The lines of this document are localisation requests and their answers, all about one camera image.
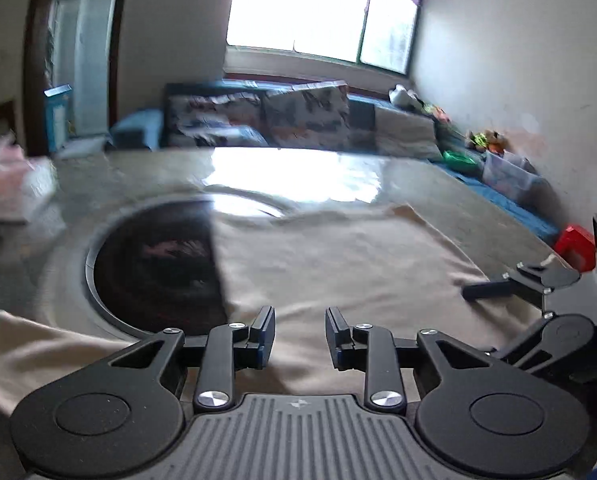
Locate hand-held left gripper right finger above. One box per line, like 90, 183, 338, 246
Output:
325, 306, 494, 413

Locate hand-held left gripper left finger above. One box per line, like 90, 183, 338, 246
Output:
111, 306, 276, 413

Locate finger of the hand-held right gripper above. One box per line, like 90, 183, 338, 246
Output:
489, 320, 554, 371
463, 262, 581, 306

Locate cream garment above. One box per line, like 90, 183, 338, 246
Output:
0, 204, 574, 413

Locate red plastic stool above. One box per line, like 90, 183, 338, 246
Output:
553, 225, 597, 272

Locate blue cloth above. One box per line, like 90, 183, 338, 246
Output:
449, 165, 562, 243

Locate clear plastic storage box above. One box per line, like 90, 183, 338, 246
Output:
483, 152, 547, 206

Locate green bowl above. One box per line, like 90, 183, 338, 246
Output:
443, 150, 479, 171

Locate round black induction cooktop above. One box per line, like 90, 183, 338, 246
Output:
86, 199, 284, 337

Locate brown plush toys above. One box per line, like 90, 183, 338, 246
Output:
466, 130, 507, 156

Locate plain grey cushion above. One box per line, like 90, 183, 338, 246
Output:
376, 107, 442, 161

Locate colourful toy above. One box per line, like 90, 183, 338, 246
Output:
423, 104, 452, 124

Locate panda plush toy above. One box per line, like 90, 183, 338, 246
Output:
389, 85, 424, 109

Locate flat butterfly print cushion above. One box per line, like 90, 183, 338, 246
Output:
166, 94, 270, 148

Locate upright butterfly print cushion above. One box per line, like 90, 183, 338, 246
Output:
261, 82, 352, 151

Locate blue sofa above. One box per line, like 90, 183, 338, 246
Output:
109, 81, 562, 243

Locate pink tissue pack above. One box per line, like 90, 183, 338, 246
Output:
0, 132, 59, 224

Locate blue cardboard box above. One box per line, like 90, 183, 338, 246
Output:
44, 85, 73, 154

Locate window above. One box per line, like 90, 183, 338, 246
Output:
226, 0, 424, 74

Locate dark wooden door frame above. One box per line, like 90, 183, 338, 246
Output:
23, 0, 132, 157

